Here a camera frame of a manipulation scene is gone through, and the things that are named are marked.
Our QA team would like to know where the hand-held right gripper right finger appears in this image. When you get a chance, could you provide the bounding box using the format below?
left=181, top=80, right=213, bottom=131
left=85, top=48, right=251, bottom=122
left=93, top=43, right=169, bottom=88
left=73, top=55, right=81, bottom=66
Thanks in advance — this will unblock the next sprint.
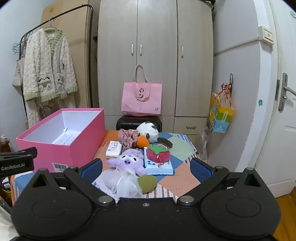
left=177, top=158, right=264, bottom=207

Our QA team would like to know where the black clothes rack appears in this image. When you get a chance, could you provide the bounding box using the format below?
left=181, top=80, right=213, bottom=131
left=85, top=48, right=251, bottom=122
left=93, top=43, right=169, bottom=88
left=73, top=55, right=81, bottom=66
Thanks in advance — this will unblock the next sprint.
left=20, top=4, right=94, bottom=108

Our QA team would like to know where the small white box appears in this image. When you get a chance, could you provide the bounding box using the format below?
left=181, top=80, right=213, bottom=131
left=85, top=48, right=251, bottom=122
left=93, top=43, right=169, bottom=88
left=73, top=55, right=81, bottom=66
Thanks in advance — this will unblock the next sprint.
left=106, top=141, right=123, bottom=157

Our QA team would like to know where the white and brown plush toy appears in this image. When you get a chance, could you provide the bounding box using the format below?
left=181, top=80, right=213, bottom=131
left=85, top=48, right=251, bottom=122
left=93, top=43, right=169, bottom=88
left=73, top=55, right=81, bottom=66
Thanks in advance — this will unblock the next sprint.
left=136, top=122, right=173, bottom=149

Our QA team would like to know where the printed paper sheet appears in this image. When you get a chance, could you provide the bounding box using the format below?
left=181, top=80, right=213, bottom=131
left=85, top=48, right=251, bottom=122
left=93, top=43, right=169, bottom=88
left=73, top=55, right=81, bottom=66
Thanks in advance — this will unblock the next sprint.
left=52, top=132, right=80, bottom=145

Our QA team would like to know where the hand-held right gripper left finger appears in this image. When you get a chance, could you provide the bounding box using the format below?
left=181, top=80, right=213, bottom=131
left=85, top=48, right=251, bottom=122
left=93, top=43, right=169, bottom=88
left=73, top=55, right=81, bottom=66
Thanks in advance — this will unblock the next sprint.
left=31, top=159, right=116, bottom=207

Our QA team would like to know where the metal door handle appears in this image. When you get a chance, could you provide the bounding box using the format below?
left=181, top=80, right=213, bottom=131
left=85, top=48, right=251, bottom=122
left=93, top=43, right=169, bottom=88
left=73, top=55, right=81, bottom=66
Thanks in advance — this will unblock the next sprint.
left=278, top=72, right=296, bottom=112

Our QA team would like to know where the light wooden cabinet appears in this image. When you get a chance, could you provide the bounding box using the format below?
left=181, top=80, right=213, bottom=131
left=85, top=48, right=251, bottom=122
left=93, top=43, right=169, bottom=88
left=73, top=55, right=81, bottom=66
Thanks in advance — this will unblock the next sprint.
left=42, top=0, right=101, bottom=108

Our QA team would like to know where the white plastic bag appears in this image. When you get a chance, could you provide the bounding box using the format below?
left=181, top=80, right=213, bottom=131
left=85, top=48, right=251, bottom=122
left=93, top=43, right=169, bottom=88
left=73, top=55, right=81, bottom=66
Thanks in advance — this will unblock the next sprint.
left=200, top=126, right=212, bottom=163

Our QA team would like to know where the white wall switch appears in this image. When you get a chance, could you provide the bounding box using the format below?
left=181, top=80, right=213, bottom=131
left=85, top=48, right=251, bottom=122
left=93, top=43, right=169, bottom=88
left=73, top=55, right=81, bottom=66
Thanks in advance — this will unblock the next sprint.
left=258, top=25, right=274, bottom=44

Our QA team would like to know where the red strawberry bath pouf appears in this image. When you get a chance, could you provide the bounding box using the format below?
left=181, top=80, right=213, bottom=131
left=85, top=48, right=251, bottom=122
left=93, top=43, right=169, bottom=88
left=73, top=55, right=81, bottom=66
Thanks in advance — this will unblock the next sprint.
left=147, top=144, right=171, bottom=163

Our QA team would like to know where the white mesh bath sponge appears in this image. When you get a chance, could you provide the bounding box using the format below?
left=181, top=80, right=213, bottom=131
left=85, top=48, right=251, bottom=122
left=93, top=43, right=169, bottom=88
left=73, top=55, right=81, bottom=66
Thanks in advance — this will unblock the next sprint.
left=102, top=168, right=144, bottom=198

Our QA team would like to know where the beige canvas tote bag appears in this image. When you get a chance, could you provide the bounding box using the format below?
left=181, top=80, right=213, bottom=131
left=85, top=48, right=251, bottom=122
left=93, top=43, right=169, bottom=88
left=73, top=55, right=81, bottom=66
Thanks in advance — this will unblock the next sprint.
left=12, top=59, right=25, bottom=87

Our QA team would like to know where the white fleece robe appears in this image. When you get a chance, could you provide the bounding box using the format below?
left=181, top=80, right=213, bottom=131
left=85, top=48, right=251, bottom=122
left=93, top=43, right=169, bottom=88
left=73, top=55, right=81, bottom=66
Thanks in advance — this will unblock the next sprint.
left=22, top=27, right=77, bottom=128

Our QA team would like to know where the pink tote bag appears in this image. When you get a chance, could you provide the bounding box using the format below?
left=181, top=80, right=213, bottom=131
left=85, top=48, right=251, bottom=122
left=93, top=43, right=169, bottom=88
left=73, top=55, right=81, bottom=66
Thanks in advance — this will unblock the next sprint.
left=121, top=65, right=162, bottom=116

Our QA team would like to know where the white door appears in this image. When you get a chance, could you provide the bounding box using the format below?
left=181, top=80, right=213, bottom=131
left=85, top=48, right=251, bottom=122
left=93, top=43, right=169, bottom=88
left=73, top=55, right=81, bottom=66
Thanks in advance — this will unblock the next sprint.
left=253, top=0, right=296, bottom=198

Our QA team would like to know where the patchwork crochet tablecloth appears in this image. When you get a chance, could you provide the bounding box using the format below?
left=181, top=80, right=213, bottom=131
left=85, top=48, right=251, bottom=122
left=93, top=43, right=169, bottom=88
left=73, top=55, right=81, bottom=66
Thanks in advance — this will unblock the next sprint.
left=10, top=130, right=201, bottom=207

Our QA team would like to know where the black suitcase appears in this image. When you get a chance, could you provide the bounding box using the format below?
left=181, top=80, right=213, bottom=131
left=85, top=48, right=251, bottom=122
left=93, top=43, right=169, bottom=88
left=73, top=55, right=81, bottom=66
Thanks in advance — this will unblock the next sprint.
left=116, top=115, right=162, bottom=133

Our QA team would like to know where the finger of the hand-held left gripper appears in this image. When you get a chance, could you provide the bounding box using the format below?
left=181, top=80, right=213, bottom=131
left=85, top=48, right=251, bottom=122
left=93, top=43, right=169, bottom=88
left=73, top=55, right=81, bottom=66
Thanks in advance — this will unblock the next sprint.
left=14, top=147, right=38, bottom=159

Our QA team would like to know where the green oval plush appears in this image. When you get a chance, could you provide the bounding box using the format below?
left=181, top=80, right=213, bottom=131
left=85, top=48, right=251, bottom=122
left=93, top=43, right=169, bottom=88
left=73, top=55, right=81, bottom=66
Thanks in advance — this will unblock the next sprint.
left=138, top=175, right=158, bottom=194

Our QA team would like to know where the purple plush toy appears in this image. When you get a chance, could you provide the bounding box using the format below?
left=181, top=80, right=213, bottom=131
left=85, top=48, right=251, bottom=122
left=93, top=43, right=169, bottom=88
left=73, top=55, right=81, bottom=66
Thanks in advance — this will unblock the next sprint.
left=107, top=149, right=147, bottom=176

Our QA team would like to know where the bundle of wire hangers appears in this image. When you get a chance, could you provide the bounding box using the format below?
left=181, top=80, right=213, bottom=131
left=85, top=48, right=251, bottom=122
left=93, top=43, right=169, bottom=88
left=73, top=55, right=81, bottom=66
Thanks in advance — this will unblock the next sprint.
left=12, top=35, right=29, bottom=56

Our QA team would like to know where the floral fabric scrunchie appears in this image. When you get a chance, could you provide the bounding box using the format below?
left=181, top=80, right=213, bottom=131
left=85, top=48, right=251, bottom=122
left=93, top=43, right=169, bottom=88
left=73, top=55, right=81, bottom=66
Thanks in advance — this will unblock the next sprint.
left=119, top=129, right=140, bottom=150

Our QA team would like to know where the orange string bundle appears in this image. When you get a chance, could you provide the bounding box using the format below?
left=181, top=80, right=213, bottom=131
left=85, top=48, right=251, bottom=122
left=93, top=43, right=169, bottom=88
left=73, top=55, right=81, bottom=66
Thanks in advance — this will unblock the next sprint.
left=221, top=74, right=234, bottom=100

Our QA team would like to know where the light wooden wardrobe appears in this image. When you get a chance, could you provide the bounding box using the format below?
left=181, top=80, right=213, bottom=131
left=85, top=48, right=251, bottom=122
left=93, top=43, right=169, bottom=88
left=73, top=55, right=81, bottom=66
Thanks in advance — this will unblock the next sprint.
left=97, top=0, right=214, bottom=144

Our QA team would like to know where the colourful paper gift bag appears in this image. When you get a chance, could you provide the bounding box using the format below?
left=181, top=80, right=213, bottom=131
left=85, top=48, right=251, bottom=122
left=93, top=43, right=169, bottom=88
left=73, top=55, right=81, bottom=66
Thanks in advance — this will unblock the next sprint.
left=207, top=91, right=235, bottom=134

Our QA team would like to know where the pink cardboard box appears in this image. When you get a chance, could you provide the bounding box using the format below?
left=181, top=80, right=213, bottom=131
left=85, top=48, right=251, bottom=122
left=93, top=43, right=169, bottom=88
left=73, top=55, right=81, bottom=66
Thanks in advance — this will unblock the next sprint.
left=16, top=108, right=106, bottom=173

